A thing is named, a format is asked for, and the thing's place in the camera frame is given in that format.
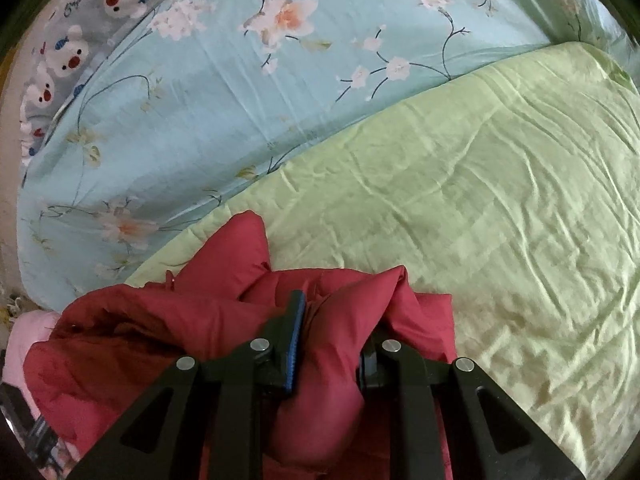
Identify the red puffer jacket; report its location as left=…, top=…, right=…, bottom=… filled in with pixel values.
left=23, top=211, right=457, bottom=479

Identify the pink quilted garment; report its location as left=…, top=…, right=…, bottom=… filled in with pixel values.
left=6, top=309, right=82, bottom=463

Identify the light green bed sheet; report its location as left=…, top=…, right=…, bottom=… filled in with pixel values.
left=129, top=42, right=639, bottom=479

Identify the light blue floral duvet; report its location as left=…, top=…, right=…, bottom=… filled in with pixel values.
left=16, top=0, right=639, bottom=310

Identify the grey bear pattern pillow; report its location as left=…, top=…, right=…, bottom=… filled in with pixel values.
left=20, top=0, right=162, bottom=167

